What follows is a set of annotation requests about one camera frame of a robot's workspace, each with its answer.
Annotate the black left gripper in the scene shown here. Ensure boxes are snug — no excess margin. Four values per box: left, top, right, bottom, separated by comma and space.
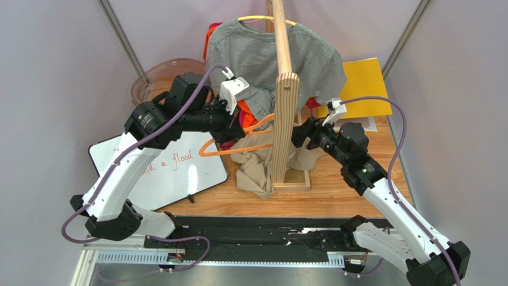
182, 95, 246, 147

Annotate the orange plastic hanger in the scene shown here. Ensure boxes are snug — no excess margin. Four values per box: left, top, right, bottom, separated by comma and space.
199, 113, 275, 157

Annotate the beige t shirt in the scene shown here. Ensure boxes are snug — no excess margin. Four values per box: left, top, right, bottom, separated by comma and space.
230, 133, 325, 199

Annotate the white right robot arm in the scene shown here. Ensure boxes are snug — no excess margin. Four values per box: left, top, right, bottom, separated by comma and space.
292, 117, 471, 285

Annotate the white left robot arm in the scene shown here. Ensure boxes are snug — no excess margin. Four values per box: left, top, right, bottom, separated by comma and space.
70, 71, 249, 242

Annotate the grey t shirt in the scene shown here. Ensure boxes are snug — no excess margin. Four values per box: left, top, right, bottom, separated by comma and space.
205, 18, 348, 122

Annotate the yellow plastic hanger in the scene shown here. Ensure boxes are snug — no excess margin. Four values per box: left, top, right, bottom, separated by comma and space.
237, 15, 296, 27

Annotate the orange cloth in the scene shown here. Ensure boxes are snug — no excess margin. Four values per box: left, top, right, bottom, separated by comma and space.
203, 22, 258, 128

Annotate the white board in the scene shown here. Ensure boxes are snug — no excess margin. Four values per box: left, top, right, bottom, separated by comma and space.
87, 130, 230, 211

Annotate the wooden clothes rack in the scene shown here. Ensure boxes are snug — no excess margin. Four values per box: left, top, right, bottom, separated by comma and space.
266, 1, 310, 192

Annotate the clear pink plastic bowl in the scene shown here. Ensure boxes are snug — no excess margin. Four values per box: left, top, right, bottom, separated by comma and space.
131, 58, 205, 106

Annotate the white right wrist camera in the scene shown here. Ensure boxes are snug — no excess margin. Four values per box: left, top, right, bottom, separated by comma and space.
321, 97, 347, 126

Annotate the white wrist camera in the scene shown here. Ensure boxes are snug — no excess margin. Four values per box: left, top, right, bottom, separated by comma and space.
219, 77, 250, 115
321, 97, 347, 126

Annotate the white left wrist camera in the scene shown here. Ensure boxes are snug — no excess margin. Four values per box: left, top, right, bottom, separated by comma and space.
219, 77, 250, 115

